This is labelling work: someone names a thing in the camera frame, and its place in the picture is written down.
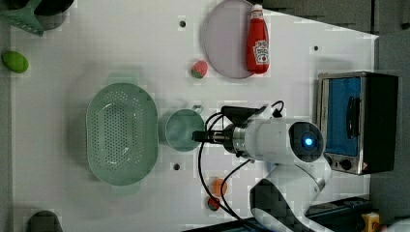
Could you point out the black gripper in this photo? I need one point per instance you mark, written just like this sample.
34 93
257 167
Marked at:
222 137

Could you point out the green mug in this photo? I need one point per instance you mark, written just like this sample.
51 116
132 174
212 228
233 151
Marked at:
177 126

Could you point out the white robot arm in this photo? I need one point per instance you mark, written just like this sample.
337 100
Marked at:
279 201

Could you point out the orange toy fruit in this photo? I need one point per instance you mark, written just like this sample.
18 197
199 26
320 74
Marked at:
218 187

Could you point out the small red toy fruit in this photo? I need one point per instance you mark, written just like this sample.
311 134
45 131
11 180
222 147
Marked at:
213 204

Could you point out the red toy strawberry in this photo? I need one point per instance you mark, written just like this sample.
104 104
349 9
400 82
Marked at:
199 69

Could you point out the red ketchup bottle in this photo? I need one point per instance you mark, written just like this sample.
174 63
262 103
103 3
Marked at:
257 51

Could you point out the grey plate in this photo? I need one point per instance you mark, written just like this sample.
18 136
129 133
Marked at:
225 38

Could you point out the green colander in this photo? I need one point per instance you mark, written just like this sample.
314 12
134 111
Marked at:
122 134

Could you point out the black toaster oven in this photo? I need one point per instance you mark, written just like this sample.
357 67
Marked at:
356 113

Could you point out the green toy lime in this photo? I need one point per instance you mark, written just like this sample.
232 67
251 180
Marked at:
15 61

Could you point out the green plastic scoop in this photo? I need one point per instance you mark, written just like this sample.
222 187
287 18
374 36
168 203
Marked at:
25 18

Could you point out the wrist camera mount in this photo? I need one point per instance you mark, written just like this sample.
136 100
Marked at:
237 115

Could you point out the black cylinder post lower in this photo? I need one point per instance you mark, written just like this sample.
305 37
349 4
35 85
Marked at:
44 221

